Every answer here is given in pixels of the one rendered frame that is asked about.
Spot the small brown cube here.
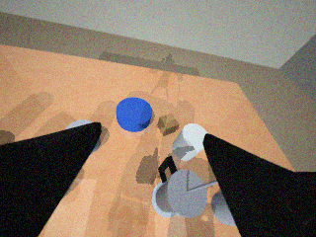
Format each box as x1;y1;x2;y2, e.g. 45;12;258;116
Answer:
157;114;180;136

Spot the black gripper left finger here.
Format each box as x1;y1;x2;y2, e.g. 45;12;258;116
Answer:
0;121;102;237

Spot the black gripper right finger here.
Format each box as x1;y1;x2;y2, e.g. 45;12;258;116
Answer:
202;133;316;237

